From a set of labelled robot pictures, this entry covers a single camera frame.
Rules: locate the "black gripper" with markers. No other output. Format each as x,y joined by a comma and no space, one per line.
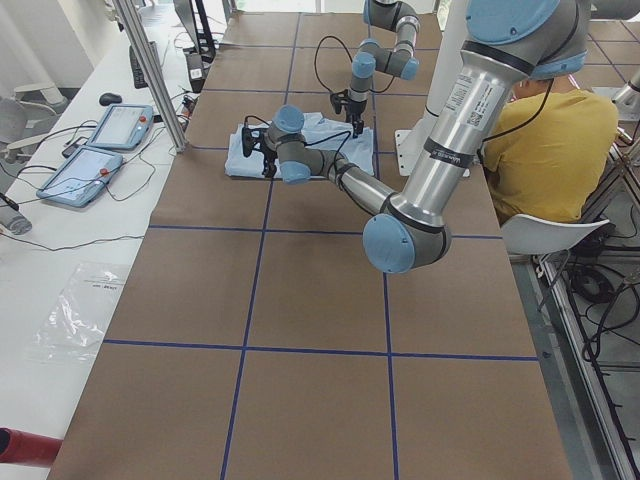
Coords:
270,157
356,110

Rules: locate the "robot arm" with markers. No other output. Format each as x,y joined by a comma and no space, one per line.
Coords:
398,61
506,42

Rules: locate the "upper teach pendant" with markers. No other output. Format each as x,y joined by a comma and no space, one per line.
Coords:
122,127

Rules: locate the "teach pendant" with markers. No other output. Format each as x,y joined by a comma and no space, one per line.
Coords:
82,177
122,127

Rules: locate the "black computer mouse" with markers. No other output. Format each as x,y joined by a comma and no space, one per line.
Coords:
107,99

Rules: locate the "lower teach pendant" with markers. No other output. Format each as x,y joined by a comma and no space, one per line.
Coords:
82,177

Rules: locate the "person in yellow shirt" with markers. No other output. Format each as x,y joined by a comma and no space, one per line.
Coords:
549,150

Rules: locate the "white chair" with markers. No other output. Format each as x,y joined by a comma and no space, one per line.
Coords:
528,235

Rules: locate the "clear plastic bag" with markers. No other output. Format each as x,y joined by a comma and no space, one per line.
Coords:
76,325

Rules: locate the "red cylinder object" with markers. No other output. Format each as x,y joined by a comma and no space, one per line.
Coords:
28,449

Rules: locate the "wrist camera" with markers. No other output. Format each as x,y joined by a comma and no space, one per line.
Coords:
252,139
339,101

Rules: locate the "aluminium frame post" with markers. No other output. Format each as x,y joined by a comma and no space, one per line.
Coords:
129,18

